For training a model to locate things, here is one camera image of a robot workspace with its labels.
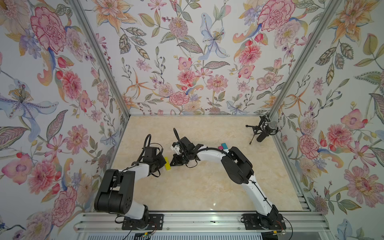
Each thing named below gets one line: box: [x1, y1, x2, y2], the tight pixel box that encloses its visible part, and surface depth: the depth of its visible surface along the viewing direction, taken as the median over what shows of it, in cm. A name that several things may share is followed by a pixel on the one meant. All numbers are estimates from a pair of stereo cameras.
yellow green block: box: [164, 156, 171, 171], surface depth 95 cm
